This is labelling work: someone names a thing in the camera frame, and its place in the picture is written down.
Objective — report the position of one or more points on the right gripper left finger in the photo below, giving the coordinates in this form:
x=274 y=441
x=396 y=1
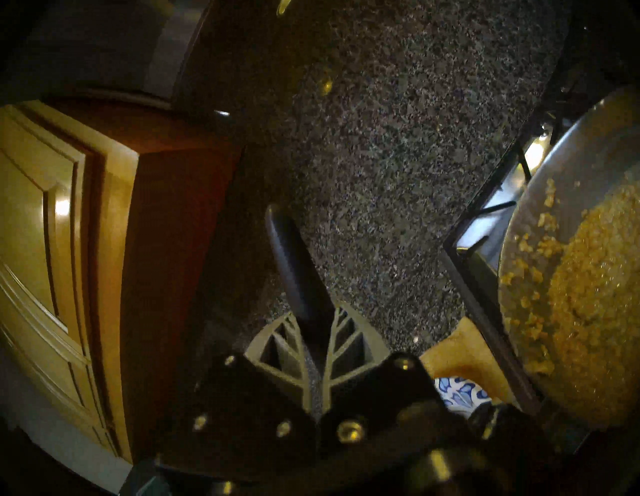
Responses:
x=280 y=350

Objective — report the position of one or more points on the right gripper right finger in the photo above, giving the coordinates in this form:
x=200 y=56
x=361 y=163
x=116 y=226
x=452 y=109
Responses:
x=357 y=340

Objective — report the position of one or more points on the blue white paper bowl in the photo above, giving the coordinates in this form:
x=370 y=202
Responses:
x=462 y=392

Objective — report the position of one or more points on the cooked oatmeal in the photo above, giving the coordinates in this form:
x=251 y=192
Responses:
x=595 y=300

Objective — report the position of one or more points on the yellow towel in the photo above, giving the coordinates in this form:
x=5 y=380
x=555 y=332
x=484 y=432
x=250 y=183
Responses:
x=465 y=355

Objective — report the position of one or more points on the steel gas cooktop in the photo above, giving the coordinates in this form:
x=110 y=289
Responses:
x=480 y=300

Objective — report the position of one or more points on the stainless steel pot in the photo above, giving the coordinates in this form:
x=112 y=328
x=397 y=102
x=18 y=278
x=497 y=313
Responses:
x=565 y=165

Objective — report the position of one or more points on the steel range hood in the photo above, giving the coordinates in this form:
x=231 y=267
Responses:
x=115 y=45

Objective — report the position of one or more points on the wooden wall cabinets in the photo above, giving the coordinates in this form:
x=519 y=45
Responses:
x=125 y=250

